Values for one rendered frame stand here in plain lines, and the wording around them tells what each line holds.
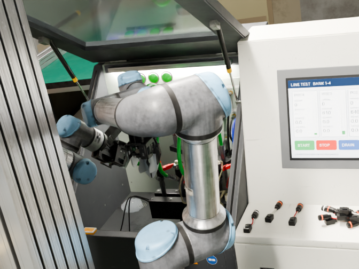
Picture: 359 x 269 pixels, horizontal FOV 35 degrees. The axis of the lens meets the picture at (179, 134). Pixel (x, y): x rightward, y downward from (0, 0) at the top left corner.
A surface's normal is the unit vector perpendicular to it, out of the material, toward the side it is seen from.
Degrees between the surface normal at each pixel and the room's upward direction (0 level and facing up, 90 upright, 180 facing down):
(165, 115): 81
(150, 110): 66
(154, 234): 8
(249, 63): 76
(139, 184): 90
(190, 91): 48
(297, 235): 0
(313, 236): 0
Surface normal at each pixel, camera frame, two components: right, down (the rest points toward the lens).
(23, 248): -0.18, 0.40
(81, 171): 0.59, 0.22
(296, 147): -0.36, 0.18
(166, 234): -0.29, -0.87
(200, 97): 0.31, -0.08
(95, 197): 0.93, -0.02
